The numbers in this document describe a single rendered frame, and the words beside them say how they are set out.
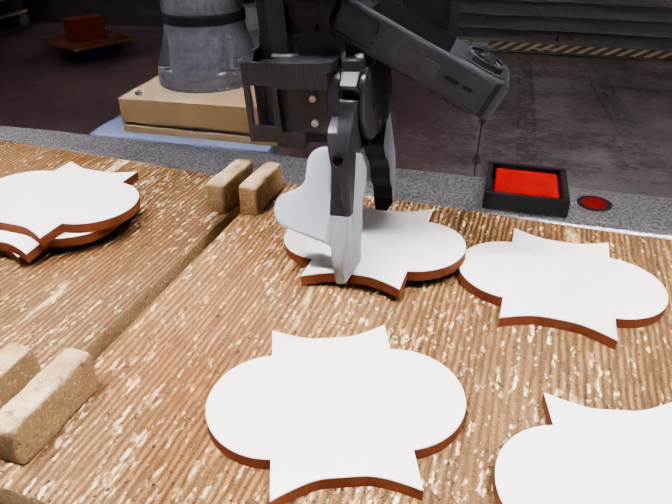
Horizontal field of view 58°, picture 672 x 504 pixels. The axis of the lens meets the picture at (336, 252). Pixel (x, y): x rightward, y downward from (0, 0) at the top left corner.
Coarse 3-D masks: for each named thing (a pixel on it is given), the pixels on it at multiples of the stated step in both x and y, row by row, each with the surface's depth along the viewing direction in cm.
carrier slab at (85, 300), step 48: (0, 144) 64; (144, 192) 55; (192, 192) 55; (96, 240) 48; (144, 240) 48; (192, 240) 48; (0, 288) 42; (48, 288) 42; (96, 288) 42; (144, 288) 42; (0, 336) 38; (48, 336) 38; (96, 336) 38
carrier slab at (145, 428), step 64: (256, 256) 46; (640, 256) 46; (192, 320) 39; (256, 320) 39; (320, 320) 39; (384, 320) 39; (448, 320) 39; (128, 384) 34; (192, 384) 34; (512, 384) 34; (576, 384) 34; (640, 384) 34; (64, 448) 30; (128, 448) 30; (192, 448) 30; (448, 448) 30
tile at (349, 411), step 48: (288, 336) 36; (384, 336) 36; (240, 384) 33; (288, 384) 33; (336, 384) 33; (384, 384) 33; (432, 384) 33; (240, 432) 30; (288, 432) 30; (336, 432) 30; (384, 432) 30; (432, 432) 30; (288, 480) 28; (336, 480) 28; (384, 480) 28
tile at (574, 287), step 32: (480, 256) 44; (512, 256) 44; (544, 256) 44; (576, 256) 44; (608, 256) 44; (480, 288) 41; (512, 288) 41; (544, 288) 41; (576, 288) 41; (608, 288) 41; (640, 288) 41; (512, 320) 38; (544, 320) 38; (576, 320) 38; (608, 320) 38; (640, 320) 38
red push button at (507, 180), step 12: (504, 168) 61; (504, 180) 58; (516, 180) 58; (528, 180) 58; (540, 180) 58; (552, 180) 58; (516, 192) 56; (528, 192) 56; (540, 192) 56; (552, 192) 56
